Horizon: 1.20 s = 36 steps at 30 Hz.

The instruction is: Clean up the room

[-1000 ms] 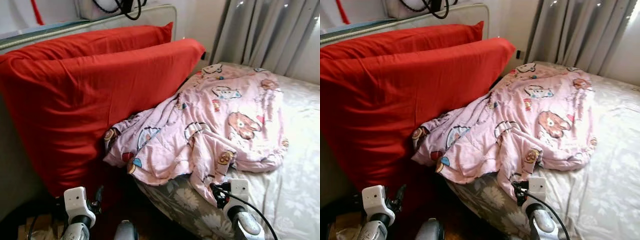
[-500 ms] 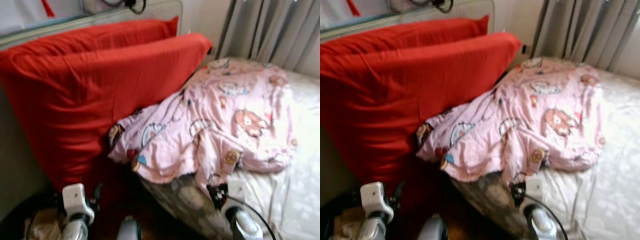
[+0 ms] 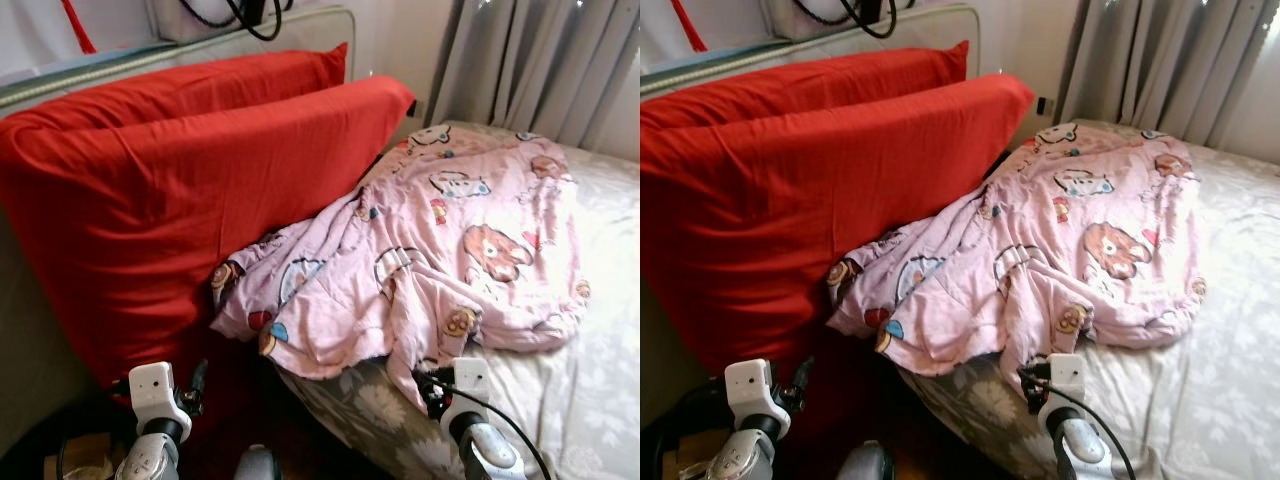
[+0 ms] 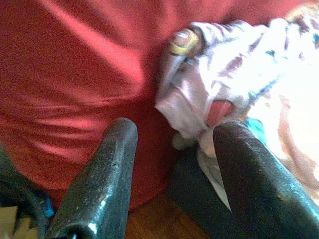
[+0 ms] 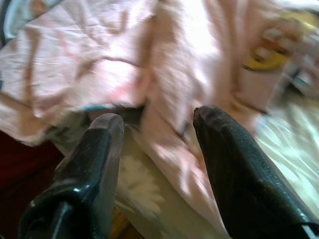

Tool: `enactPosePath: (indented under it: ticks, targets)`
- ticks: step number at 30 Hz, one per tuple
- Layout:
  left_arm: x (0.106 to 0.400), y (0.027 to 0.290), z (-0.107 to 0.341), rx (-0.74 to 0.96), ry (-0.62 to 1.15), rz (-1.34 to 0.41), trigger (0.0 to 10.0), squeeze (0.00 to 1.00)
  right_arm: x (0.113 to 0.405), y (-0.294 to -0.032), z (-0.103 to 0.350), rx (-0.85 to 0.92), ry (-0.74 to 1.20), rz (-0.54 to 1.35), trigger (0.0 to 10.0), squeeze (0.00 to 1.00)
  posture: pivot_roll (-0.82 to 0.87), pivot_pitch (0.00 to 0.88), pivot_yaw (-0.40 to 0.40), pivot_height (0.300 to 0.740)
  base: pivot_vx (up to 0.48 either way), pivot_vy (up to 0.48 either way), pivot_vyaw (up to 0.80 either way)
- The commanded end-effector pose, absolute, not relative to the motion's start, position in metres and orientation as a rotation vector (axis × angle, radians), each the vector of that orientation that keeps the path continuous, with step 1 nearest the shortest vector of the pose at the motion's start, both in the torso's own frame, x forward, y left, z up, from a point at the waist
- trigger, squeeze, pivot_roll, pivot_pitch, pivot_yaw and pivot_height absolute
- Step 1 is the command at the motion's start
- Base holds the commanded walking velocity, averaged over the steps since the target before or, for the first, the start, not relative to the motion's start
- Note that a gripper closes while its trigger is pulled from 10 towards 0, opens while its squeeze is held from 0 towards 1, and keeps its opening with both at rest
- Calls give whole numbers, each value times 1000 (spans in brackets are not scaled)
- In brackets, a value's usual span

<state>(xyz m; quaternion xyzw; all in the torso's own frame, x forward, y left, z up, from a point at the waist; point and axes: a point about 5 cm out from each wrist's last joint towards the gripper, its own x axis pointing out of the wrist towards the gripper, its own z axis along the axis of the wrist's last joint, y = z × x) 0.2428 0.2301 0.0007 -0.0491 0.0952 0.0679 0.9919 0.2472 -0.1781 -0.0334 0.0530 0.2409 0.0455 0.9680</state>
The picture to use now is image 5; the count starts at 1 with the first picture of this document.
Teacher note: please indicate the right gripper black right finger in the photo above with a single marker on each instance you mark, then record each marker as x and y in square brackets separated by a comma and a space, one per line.
[236, 174]

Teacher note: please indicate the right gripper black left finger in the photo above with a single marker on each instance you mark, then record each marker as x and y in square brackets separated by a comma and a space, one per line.
[82, 179]

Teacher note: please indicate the bed with beige floral sheet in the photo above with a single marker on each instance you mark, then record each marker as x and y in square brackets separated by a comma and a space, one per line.
[294, 149]

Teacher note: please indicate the pink cartoon bear quilt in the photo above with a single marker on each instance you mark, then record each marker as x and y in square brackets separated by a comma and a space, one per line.
[87, 62]

